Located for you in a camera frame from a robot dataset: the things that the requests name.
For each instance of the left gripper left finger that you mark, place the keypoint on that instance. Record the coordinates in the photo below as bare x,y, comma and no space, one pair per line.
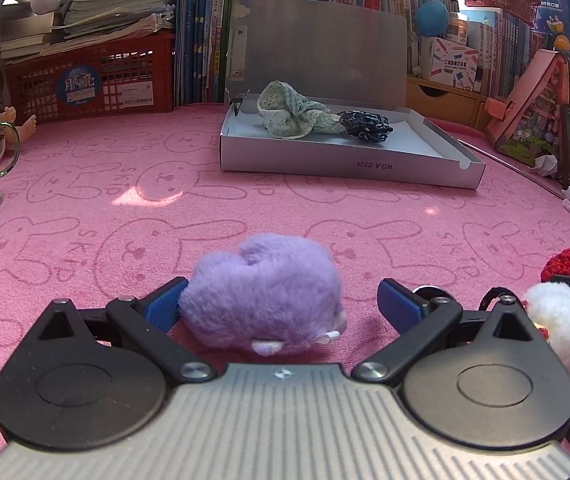
145,323

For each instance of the silver open box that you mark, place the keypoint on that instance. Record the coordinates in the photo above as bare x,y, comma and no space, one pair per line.
347,58

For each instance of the black binder clip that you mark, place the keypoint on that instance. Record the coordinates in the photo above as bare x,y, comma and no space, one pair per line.
236,102

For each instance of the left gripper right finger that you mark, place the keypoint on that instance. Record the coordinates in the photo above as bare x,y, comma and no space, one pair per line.
423,319

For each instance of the white fluffy plush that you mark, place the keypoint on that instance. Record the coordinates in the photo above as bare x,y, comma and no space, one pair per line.
548,306

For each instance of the white origami paper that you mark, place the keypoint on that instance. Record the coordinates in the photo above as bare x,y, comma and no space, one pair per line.
546,166

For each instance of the purple fluffy plush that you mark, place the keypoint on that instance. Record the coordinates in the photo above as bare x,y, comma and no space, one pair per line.
275,294

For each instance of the stack of books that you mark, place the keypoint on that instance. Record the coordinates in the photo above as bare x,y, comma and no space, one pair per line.
80,22

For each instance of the green checkered cloth pouch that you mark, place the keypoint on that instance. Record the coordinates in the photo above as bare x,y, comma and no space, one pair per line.
287,114

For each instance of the blue brocade pouch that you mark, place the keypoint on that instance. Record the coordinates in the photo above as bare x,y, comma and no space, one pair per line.
365,126

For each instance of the wooden drawer organizer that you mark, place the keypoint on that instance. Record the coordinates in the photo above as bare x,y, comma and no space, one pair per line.
446,103

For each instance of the white colourful printed box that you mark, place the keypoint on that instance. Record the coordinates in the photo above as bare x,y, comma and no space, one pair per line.
449,63

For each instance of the red plastic basket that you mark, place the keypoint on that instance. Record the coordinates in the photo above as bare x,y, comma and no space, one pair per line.
128,75

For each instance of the pink bunny table mat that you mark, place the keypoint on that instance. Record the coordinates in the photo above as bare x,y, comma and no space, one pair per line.
120,205

